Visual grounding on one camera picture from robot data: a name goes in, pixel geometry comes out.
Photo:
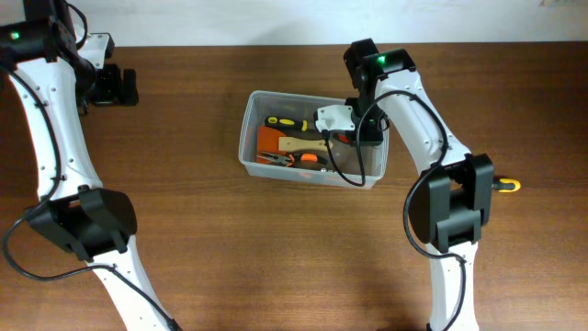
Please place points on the clear plastic container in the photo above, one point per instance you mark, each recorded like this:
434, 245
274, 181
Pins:
262, 104

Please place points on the orange scraper wooden handle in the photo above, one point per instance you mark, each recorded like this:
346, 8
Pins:
275, 141

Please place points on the yellow black stubby screwdriver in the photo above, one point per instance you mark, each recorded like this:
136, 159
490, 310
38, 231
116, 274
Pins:
505, 185

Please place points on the metal file yellow black handle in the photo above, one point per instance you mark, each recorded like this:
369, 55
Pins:
282, 123

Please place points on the red diagonal cutters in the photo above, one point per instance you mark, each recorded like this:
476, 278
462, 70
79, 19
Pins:
341, 138

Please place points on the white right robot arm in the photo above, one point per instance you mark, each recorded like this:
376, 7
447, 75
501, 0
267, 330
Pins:
450, 201

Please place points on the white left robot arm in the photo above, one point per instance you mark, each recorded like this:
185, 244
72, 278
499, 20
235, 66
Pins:
59, 69

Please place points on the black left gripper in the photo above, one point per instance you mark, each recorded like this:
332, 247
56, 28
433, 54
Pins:
112, 85

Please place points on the orange socket bit rail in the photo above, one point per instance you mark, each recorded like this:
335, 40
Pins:
319, 173

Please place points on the orange black needle-nose pliers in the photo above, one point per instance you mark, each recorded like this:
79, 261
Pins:
289, 160

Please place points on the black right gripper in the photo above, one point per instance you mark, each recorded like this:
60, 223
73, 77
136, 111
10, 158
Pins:
370, 133

